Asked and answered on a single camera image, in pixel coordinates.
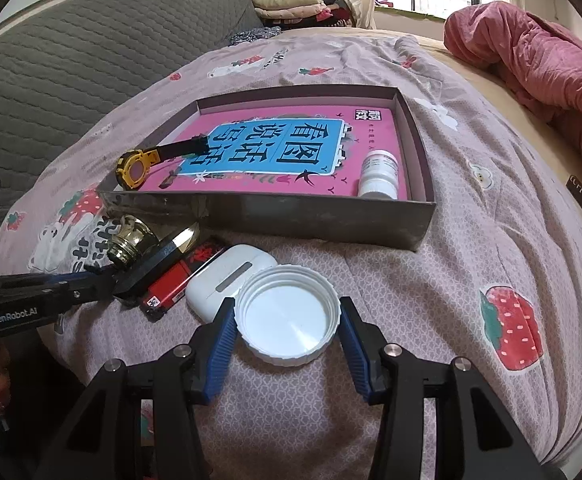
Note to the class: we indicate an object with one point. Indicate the brass threaded fitting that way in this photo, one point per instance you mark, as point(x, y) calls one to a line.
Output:
point(131, 242)

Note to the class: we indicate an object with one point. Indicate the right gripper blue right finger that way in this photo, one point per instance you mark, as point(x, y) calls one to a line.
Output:
point(362, 344)

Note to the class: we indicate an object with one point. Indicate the stack of folded clothes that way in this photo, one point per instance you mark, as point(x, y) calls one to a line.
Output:
point(295, 14)

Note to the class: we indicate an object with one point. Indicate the grey cardboard box tray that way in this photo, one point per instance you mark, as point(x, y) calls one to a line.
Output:
point(400, 224)

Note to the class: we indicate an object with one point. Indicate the white earbuds charging case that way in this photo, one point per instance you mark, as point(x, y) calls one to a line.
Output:
point(223, 277)

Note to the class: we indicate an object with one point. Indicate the white plastic jar lid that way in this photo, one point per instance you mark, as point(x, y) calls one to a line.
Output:
point(287, 315)

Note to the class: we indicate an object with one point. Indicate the red lighter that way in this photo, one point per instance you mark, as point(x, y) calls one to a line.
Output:
point(164, 292)

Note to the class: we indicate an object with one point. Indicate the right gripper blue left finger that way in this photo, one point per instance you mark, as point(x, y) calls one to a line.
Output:
point(212, 346)

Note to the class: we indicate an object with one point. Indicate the pink blue children's book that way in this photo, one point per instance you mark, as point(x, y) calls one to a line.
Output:
point(295, 149)

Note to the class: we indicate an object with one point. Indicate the yellow black wrist watch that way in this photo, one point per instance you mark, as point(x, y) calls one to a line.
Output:
point(133, 166)

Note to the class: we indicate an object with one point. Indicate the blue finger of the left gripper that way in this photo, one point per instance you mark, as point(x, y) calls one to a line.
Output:
point(91, 284)
point(134, 283)

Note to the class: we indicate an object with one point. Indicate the white pill bottle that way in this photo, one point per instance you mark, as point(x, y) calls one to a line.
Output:
point(379, 176)

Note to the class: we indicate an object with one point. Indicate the crumpled red quilt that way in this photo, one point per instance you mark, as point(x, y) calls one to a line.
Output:
point(539, 61)

